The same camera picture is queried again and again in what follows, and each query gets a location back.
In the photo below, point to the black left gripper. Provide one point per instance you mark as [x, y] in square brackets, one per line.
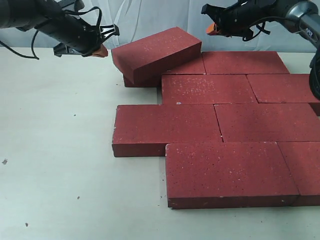
[76, 36]

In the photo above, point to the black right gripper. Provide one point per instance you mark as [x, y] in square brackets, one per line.
[245, 19]

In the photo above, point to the white-speckled red brick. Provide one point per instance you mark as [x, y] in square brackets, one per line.
[207, 89]

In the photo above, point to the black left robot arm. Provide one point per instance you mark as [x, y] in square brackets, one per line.
[25, 15]

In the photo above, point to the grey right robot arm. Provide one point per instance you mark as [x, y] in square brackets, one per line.
[300, 17]

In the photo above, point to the middle row red brick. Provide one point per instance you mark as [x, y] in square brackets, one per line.
[268, 122]

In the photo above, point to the white backdrop curtain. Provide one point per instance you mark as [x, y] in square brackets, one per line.
[137, 19]

